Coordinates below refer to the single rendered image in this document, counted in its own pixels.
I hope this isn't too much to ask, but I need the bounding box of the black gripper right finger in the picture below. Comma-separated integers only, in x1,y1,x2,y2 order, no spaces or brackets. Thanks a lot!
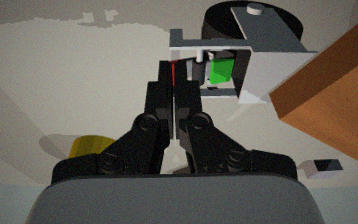
174,60,298,180

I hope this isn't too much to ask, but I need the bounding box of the yellow cylinder with centre hole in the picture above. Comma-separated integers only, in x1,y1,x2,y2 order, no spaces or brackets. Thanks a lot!
68,135,116,159

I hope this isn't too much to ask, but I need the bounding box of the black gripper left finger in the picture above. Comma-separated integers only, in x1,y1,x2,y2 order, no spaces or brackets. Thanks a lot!
51,60,173,184

